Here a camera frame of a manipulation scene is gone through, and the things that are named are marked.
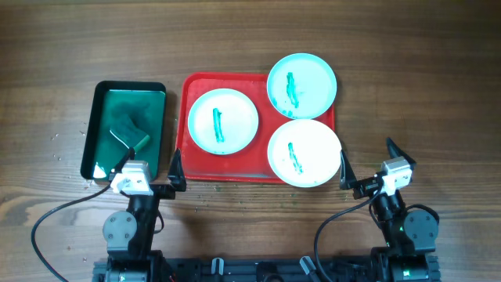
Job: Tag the green sponge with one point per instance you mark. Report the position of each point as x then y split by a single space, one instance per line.
126 132

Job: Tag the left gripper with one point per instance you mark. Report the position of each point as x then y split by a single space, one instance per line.
175 178

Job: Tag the red plastic tray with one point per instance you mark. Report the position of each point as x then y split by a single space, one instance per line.
250 164

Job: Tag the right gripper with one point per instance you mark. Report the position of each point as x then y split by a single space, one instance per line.
365 187

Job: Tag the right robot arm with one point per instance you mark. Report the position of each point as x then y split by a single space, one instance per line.
409 231

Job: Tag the black tray with green water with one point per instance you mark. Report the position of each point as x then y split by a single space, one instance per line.
145 103

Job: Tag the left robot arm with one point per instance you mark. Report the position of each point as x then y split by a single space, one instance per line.
129 233

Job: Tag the white plate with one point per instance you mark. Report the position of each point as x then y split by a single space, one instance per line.
304 153
223 121
301 86

